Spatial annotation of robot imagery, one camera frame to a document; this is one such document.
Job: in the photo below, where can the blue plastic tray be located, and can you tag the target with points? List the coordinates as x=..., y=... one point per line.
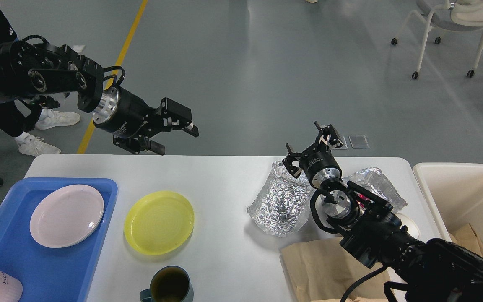
x=50, y=274

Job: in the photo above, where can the person in black clothes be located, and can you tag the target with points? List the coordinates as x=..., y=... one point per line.
x=16, y=125

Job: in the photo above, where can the brown paper bag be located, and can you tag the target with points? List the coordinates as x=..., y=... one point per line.
x=321, y=270

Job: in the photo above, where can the yellow plastic plate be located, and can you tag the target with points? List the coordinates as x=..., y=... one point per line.
x=159, y=223

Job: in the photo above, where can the crumpled foil tray left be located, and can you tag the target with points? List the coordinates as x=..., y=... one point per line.
x=281, y=207

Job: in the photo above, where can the foil tray right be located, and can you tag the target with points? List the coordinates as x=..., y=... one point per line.
x=375, y=181

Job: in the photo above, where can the white office chair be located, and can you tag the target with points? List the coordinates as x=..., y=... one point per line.
x=449, y=16

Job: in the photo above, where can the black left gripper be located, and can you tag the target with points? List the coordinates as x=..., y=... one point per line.
x=123, y=114

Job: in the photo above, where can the brown paper in bin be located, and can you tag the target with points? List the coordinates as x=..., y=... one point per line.
x=466, y=237

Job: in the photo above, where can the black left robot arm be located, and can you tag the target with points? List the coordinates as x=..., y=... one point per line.
x=30, y=70

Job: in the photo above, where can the pink plate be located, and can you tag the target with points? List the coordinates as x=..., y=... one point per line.
x=67, y=216

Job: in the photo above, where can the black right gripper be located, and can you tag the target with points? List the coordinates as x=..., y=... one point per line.
x=320, y=166

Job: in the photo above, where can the white paper cup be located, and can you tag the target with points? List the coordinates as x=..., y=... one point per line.
x=413, y=229

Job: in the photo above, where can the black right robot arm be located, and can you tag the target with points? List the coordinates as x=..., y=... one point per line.
x=433, y=271

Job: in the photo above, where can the dark green mug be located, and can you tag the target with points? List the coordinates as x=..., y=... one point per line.
x=169, y=284

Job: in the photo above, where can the beige waste bin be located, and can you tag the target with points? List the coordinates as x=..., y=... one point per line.
x=454, y=194

